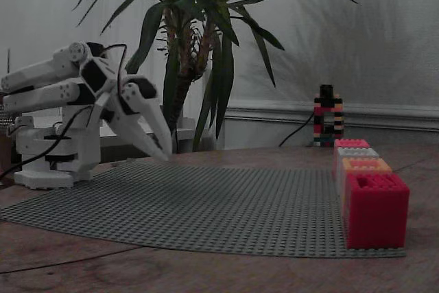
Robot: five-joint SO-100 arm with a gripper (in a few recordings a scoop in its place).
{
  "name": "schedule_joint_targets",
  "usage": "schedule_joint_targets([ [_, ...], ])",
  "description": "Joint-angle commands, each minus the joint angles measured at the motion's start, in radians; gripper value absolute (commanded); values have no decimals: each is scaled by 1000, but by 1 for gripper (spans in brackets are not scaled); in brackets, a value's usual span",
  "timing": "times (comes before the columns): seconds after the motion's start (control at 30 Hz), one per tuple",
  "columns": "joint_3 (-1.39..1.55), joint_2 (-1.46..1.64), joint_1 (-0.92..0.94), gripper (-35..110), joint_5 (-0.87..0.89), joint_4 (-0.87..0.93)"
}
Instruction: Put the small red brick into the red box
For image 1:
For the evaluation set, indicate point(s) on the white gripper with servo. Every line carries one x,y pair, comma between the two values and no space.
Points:
127,109

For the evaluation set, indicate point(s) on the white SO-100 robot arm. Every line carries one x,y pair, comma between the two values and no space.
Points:
34,73

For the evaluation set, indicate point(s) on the grey Lego baseplate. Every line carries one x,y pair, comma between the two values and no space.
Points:
205,210

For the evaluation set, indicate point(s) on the grey lego box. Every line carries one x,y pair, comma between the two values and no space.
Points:
343,152

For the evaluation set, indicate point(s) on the orange lego box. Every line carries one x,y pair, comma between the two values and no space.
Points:
348,166

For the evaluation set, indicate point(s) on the pink lego box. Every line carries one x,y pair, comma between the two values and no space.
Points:
351,143

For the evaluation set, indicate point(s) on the red lego box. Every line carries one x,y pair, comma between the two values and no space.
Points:
377,217

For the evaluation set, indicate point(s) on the large yucca house plant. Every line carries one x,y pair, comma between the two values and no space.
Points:
223,66

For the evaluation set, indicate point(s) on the Lego tower camera stand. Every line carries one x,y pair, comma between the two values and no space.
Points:
327,114

